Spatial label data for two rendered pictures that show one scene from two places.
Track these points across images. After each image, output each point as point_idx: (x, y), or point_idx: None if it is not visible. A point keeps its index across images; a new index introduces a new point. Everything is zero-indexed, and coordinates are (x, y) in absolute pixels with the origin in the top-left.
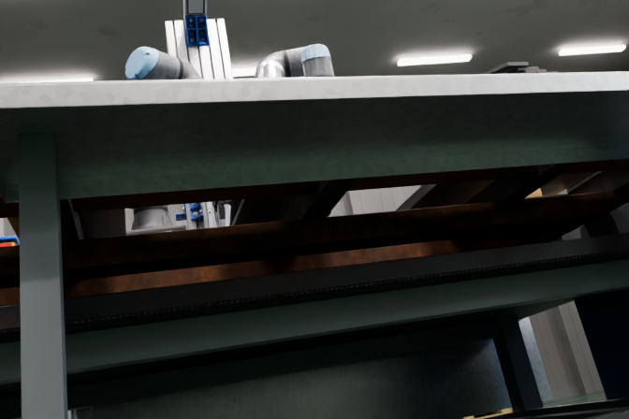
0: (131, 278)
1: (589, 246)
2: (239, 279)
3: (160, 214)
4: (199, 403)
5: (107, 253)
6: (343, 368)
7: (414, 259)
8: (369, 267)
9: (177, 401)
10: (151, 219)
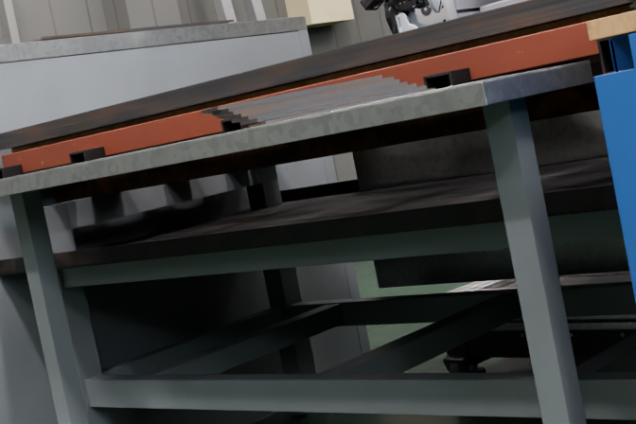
0: None
1: (450, 215)
2: (178, 238)
3: None
4: None
5: (177, 172)
6: None
7: (288, 226)
8: (256, 233)
9: None
10: None
